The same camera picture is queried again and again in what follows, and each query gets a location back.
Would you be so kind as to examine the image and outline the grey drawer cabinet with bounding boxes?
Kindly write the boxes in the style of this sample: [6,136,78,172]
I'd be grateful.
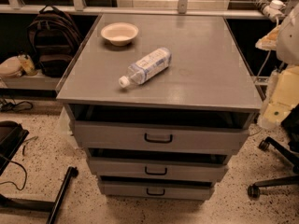
[55,13,263,130]

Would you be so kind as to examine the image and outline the grey drawer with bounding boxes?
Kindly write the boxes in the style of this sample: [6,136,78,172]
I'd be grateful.
[88,148,228,183]
[73,121,249,155]
[98,176,214,201]

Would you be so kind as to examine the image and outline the small yellow drink bottle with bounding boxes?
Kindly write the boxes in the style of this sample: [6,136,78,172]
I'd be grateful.
[18,53,37,76]

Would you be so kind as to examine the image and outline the grey bottom drawer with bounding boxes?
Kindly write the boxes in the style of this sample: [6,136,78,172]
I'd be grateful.
[98,176,214,201]

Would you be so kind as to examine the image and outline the grey top drawer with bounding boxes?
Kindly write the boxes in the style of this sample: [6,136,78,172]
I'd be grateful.
[73,121,249,155]

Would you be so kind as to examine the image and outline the white power strip with cable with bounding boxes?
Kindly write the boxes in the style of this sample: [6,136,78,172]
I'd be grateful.
[250,0,285,22]

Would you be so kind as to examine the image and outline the white round lidded container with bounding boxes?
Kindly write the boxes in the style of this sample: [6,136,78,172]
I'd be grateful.
[0,56,22,78]

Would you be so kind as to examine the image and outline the clear plastic water bottle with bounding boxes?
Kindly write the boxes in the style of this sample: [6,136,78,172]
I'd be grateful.
[119,48,172,88]

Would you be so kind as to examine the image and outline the low grey shelf ledge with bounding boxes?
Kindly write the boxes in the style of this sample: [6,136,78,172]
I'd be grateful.
[0,72,60,91]

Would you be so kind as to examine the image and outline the metal window railing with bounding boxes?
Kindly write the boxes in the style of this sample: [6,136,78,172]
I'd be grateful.
[0,0,299,21]

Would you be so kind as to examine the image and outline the black equipment on floor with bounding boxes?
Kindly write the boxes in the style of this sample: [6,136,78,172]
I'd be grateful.
[0,120,29,175]

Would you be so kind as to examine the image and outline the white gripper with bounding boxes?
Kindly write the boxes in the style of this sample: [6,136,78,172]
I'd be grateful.
[257,65,299,130]

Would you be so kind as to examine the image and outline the dark brown backpack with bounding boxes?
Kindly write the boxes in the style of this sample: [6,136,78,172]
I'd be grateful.
[27,6,83,77]

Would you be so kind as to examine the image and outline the black office chair base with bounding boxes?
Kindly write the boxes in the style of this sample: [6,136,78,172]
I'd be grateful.
[247,136,299,200]

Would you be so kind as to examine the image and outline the black stand leg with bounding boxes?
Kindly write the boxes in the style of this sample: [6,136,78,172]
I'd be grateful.
[0,166,79,224]

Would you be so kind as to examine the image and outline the black cables on floor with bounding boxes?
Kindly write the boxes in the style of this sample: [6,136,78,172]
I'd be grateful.
[0,97,35,113]

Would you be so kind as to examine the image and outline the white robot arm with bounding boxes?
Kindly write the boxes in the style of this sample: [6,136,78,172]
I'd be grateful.
[255,5,299,130]

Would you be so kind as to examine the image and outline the white ceramic bowl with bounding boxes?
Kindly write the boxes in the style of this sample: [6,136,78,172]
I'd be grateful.
[101,22,139,47]

